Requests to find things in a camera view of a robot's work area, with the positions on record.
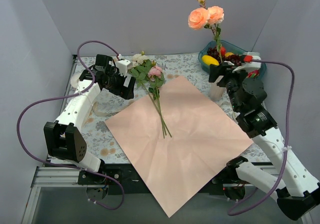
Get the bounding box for cream ribbon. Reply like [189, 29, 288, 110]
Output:
[92, 101, 119, 117]

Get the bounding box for white flower stem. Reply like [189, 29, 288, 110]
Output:
[127, 50, 167, 139]

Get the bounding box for single pink flower stem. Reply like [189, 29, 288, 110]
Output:
[148, 65, 173, 138]

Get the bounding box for pink wrapping paper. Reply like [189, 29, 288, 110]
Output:
[106, 76, 252, 217]

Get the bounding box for pink twin-bloom flower stem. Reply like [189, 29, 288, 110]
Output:
[187, 0, 225, 61]

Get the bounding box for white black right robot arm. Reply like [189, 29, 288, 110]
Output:
[209, 62, 320, 221]

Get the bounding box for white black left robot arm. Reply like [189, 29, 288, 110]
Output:
[43, 54, 136, 184]

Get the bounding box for white ribbed vase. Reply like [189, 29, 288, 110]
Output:
[209, 76, 225, 102]

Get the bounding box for pink dragon fruit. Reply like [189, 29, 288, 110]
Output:
[247, 69, 260, 78]

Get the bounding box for floral patterned table mat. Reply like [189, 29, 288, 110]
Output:
[49, 53, 281, 165]

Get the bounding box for orange fruit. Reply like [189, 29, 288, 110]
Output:
[224, 52, 234, 58]

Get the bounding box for red apple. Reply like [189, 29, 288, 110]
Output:
[220, 46, 227, 57]

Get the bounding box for yellow mango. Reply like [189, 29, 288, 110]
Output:
[201, 55, 220, 66]

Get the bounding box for dark purple grapes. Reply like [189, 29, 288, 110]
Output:
[207, 47, 241, 66]

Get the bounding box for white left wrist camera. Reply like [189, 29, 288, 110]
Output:
[115, 59, 132, 76]

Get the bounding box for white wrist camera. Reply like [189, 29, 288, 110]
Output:
[115, 59, 132, 76]
[232, 52, 262, 74]

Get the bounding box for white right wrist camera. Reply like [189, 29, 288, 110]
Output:
[232, 52, 262, 74]

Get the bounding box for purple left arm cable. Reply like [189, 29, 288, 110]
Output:
[16, 40, 126, 211]

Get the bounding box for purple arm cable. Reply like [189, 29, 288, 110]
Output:
[16, 40, 126, 211]
[227, 60, 295, 217]

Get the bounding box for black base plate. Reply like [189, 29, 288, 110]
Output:
[43, 158, 288, 196]

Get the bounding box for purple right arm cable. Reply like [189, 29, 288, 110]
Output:
[227, 60, 295, 217]

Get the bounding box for aluminium frame rail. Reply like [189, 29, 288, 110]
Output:
[31, 165, 305, 224]

